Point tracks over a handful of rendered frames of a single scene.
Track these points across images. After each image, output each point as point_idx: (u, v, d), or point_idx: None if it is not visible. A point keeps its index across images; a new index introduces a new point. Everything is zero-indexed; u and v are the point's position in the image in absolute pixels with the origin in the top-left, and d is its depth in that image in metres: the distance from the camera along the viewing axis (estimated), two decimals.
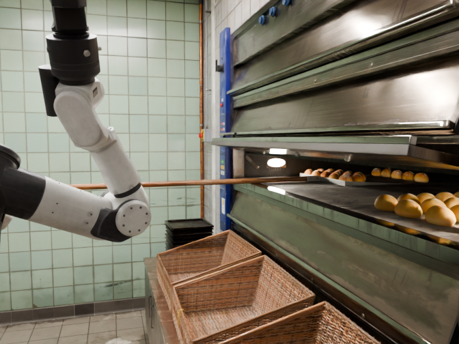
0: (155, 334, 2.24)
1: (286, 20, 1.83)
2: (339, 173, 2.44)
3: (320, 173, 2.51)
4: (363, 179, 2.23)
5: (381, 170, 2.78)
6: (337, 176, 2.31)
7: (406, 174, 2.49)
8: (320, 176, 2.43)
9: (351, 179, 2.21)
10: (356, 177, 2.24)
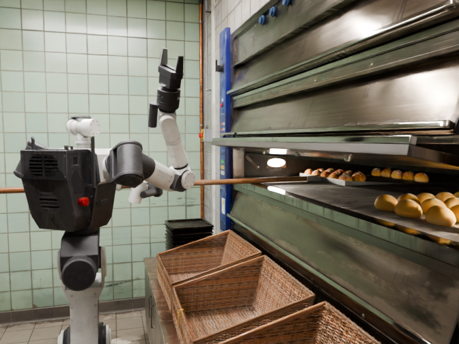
0: (155, 334, 2.24)
1: (286, 20, 1.83)
2: (339, 172, 2.44)
3: (320, 173, 2.51)
4: (363, 179, 2.23)
5: (381, 170, 2.78)
6: (337, 176, 2.31)
7: (406, 174, 2.49)
8: (320, 175, 2.43)
9: (351, 179, 2.21)
10: (356, 177, 2.24)
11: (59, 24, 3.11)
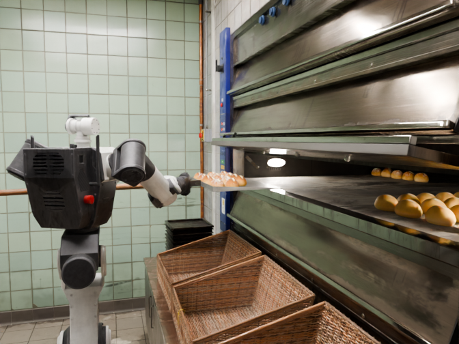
0: (155, 334, 2.24)
1: (286, 20, 1.83)
2: (221, 176, 2.25)
3: (203, 177, 2.31)
4: (235, 184, 2.03)
5: (381, 170, 2.78)
6: (212, 181, 2.11)
7: (406, 174, 2.49)
8: (200, 180, 2.23)
9: (222, 184, 2.02)
10: (229, 181, 2.05)
11: (59, 24, 3.11)
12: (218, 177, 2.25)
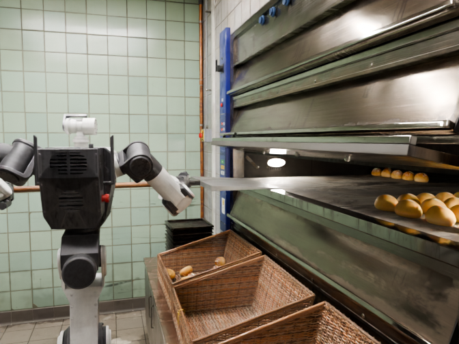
0: (155, 334, 2.24)
1: (286, 20, 1.83)
2: None
3: (175, 275, 2.44)
4: None
5: (381, 170, 2.78)
6: None
7: (406, 174, 2.49)
8: (199, 179, 2.22)
9: None
10: None
11: (59, 24, 3.11)
12: None
